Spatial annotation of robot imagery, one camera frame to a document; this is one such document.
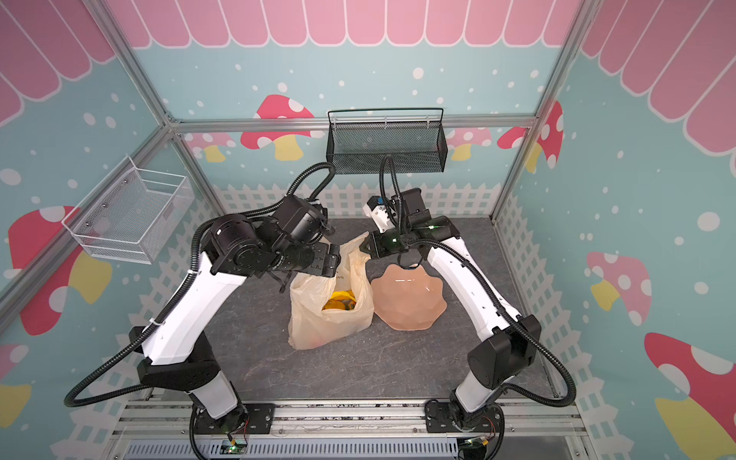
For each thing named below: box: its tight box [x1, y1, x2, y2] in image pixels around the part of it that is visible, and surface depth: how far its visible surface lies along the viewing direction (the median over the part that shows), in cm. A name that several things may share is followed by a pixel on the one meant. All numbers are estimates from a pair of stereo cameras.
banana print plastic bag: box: [287, 230, 375, 351], surface depth 74 cm
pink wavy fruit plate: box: [370, 264, 448, 331], surface depth 98 cm
